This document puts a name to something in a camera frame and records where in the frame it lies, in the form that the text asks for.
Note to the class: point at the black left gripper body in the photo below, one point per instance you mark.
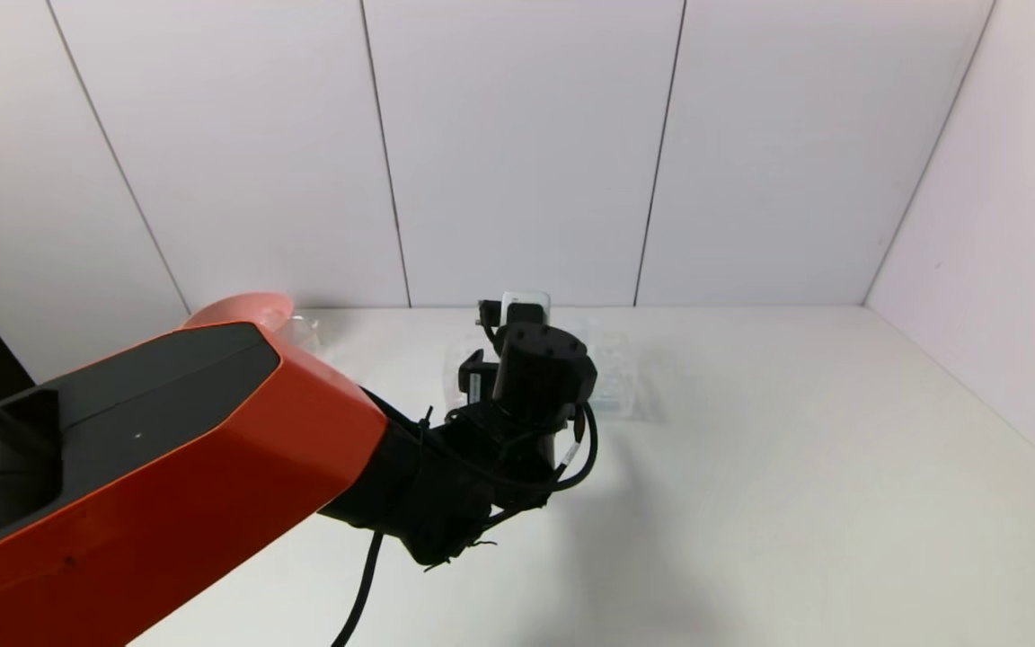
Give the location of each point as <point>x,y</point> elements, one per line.
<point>473,384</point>

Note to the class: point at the clear acrylic test tube rack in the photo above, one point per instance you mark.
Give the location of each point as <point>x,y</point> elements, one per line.
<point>616,377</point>

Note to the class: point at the orange and black left arm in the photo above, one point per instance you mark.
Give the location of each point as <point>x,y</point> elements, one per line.
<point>167,467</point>

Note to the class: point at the pink plastic bowl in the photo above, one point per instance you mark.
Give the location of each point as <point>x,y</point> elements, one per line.
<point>239,310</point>

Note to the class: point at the clear glass beaker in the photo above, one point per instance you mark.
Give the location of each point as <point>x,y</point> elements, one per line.
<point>306,337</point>

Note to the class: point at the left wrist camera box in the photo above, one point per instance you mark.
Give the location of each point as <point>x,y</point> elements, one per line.
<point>525,301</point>

